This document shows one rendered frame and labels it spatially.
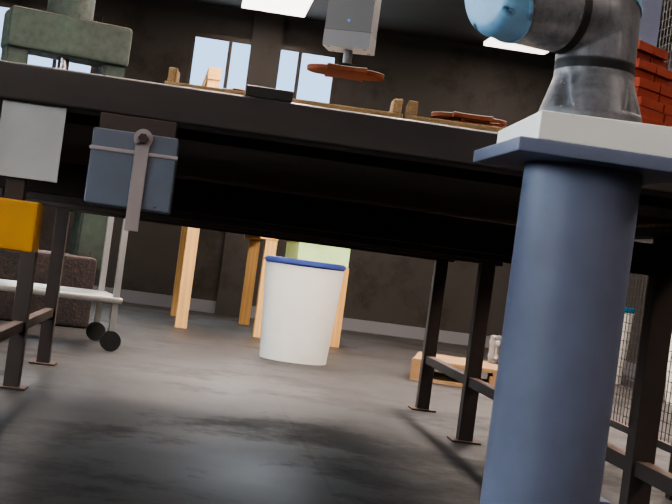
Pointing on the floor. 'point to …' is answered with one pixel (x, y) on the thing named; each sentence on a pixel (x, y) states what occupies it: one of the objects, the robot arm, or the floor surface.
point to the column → (562, 317)
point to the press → (43, 21)
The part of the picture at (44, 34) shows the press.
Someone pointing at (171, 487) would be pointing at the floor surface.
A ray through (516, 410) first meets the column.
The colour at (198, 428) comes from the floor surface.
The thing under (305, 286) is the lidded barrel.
